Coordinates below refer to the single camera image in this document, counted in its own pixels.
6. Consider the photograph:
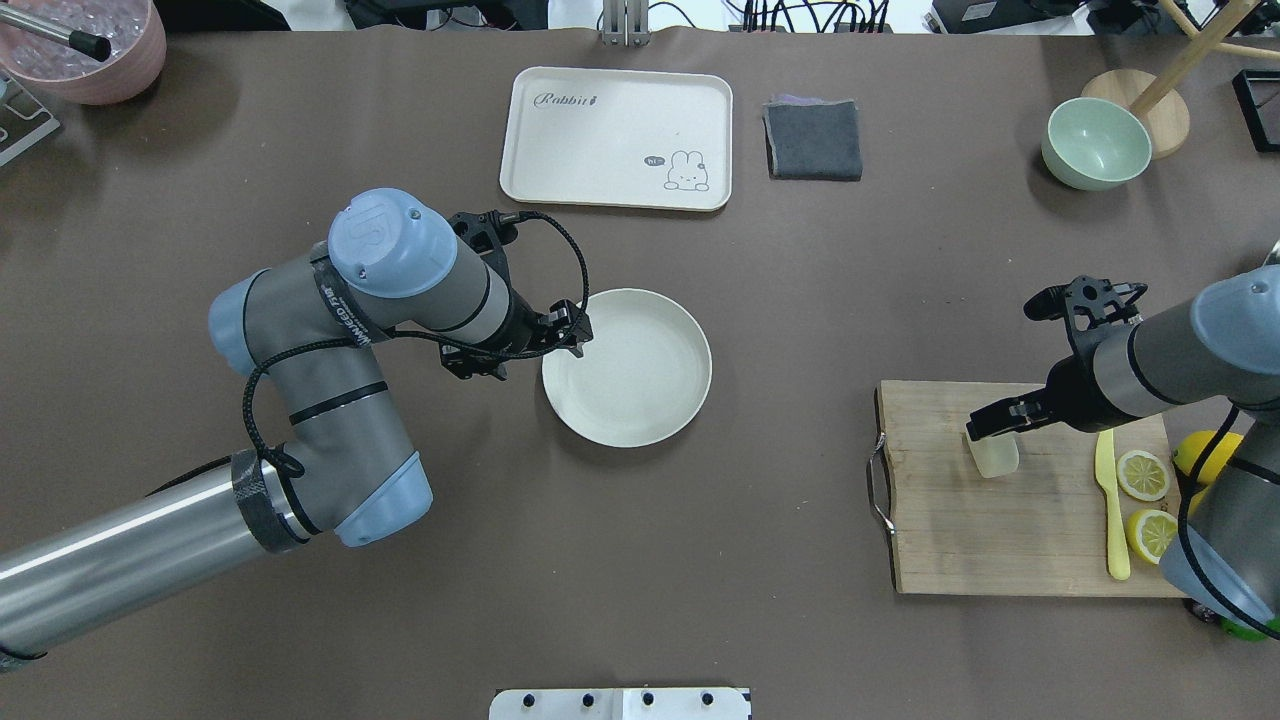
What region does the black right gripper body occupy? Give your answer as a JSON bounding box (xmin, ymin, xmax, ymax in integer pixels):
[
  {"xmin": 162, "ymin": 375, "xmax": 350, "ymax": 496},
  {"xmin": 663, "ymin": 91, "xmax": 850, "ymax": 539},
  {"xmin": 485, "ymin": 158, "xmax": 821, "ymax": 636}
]
[{"xmin": 1030, "ymin": 357, "xmax": 1106, "ymax": 433}]

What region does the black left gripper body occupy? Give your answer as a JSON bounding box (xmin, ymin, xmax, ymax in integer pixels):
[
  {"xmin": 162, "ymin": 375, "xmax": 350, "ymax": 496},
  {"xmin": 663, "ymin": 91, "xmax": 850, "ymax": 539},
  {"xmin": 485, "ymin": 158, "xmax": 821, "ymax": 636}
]
[{"xmin": 509, "ymin": 299, "xmax": 591, "ymax": 359}]

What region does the cream round plate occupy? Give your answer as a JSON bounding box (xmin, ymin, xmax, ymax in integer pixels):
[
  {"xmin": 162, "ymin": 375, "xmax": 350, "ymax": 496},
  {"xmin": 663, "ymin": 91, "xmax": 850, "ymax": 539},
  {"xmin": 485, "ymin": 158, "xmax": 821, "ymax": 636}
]
[{"xmin": 541, "ymin": 288, "xmax": 714, "ymax": 448}]

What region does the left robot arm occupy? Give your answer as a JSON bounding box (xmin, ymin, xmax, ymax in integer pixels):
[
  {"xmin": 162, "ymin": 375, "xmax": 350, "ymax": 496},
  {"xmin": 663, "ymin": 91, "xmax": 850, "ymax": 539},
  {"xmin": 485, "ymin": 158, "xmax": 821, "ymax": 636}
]
[{"xmin": 3, "ymin": 188, "xmax": 593, "ymax": 673}]

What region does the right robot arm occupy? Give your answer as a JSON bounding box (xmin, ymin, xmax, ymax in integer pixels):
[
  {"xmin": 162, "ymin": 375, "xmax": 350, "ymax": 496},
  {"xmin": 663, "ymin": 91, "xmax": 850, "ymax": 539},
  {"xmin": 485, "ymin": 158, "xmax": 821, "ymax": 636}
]
[{"xmin": 966, "ymin": 264, "xmax": 1279, "ymax": 639}]

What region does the cream rectangular rabbit tray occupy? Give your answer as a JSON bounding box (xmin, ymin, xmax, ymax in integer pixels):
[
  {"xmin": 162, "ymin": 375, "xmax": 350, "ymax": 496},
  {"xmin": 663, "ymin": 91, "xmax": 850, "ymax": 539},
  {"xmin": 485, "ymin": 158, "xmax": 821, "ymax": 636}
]
[{"xmin": 499, "ymin": 67, "xmax": 733, "ymax": 211}]

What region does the black metal tray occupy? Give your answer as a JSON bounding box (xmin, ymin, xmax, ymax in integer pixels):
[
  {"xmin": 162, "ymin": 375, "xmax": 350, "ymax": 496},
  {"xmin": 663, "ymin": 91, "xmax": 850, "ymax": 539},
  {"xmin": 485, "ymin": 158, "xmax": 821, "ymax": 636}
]
[{"xmin": 1231, "ymin": 69, "xmax": 1279, "ymax": 152}]

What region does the lemon half slice upper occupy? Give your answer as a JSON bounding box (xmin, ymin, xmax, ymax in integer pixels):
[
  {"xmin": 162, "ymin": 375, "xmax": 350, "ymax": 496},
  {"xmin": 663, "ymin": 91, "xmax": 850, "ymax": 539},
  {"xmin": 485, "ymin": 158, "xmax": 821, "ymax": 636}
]
[{"xmin": 1116, "ymin": 450, "xmax": 1174, "ymax": 502}]

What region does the lemon half slice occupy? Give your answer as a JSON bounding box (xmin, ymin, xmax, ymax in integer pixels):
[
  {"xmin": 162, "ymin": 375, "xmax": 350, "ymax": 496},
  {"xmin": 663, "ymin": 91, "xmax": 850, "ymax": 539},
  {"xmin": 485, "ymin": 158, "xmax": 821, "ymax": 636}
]
[
  {"xmin": 1116, "ymin": 450, "xmax": 1174, "ymax": 502},
  {"xmin": 1124, "ymin": 509, "xmax": 1179, "ymax": 566}
]

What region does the whole lemon far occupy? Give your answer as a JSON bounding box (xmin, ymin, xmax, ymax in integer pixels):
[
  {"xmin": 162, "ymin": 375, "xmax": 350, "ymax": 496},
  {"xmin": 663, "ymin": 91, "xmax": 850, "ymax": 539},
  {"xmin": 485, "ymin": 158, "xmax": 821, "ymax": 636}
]
[{"xmin": 1172, "ymin": 430, "xmax": 1245, "ymax": 486}]

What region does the wooden cutting board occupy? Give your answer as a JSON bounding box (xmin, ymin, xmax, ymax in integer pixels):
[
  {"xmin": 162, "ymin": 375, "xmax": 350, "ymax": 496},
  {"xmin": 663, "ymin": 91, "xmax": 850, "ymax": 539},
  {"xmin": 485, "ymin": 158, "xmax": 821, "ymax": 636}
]
[{"xmin": 867, "ymin": 379, "xmax": 1180, "ymax": 598}]

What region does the lemon half slice lower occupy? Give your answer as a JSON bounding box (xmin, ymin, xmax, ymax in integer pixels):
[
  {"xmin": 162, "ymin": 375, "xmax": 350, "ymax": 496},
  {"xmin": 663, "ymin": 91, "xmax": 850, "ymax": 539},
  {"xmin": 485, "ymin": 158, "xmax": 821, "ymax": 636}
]
[{"xmin": 1124, "ymin": 509, "xmax": 1179, "ymax": 566}]

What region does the yellow plastic knife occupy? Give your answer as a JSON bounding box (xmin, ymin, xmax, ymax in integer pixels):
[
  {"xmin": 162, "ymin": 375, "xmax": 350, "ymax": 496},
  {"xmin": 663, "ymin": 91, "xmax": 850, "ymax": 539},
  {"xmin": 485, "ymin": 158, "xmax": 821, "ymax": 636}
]
[{"xmin": 1093, "ymin": 429, "xmax": 1132, "ymax": 582}]

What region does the mint green bowl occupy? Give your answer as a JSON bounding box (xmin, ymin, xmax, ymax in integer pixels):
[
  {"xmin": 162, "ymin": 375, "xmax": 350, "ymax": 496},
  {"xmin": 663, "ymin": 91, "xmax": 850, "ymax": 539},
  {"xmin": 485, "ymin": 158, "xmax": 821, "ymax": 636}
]
[{"xmin": 1039, "ymin": 97, "xmax": 1155, "ymax": 192}]

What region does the green lime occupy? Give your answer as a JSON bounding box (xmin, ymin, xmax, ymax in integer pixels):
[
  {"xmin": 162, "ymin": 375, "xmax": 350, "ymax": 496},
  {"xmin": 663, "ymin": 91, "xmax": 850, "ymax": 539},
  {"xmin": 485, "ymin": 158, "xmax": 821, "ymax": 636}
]
[{"xmin": 1219, "ymin": 616, "xmax": 1271, "ymax": 642}]

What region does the dark grey folded cloth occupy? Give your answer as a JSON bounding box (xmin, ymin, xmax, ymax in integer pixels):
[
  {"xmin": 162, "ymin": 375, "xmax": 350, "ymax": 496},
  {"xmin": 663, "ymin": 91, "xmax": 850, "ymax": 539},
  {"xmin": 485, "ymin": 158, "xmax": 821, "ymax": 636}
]
[{"xmin": 763, "ymin": 95, "xmax": 864, "ymax": 182}]

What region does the wooden mug tree stand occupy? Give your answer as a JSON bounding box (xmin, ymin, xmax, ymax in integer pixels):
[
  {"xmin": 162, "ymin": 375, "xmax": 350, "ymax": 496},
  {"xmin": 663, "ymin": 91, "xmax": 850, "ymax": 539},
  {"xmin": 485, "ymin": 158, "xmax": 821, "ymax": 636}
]
[{"xmin": 1082, "ymin": 1, "xmax": 1277, "ymax": 159}]

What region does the pink bowl with ice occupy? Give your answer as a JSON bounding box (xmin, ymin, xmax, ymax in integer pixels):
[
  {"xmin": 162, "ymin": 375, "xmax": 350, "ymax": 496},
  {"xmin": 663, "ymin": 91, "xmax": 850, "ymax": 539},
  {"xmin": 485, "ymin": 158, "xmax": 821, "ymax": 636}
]
[{"xmin": 1, "ymin": 1, "xmax": 166, "ymax": 106}]

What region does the metal muddler black tip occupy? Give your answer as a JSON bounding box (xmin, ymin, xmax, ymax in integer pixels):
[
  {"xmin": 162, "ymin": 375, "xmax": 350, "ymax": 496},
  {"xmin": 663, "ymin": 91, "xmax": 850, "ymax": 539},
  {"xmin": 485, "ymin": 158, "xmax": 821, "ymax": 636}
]
[{"xmin": 1, "ymin": 3, "xmax": 113, "ymax": 61}]

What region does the white cup rack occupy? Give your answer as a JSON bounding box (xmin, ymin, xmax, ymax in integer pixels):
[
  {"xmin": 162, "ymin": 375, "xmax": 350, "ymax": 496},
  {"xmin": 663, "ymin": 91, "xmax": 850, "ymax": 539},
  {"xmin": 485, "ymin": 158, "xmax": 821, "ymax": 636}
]
[{"xmin": 1, "ymin": 70, "xmax": 61, "ymax": 167}]

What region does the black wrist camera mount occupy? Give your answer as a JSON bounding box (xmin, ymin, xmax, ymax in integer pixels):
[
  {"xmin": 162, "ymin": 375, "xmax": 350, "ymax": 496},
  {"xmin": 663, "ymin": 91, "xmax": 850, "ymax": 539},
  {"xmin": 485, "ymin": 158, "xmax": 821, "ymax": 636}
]
[{"xmin": 1023, "ymin": 275, "xmax": 1148, "ymax": 357}]

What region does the aluminium frame post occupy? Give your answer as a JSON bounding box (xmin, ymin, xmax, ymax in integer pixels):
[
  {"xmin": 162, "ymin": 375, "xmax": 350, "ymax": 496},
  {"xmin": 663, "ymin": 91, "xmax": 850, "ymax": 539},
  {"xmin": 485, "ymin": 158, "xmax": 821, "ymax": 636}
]
[{"xmin": 599, "ymin": 0, "xmax": 652, "ymax": 47}]

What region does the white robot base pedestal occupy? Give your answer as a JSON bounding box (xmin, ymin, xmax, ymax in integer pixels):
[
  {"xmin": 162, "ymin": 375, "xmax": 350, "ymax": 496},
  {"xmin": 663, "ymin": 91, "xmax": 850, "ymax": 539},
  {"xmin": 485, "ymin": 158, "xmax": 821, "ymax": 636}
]
[{"xmin": 488, "ymin": 685, "xmax": 753, "ymax": 719}]

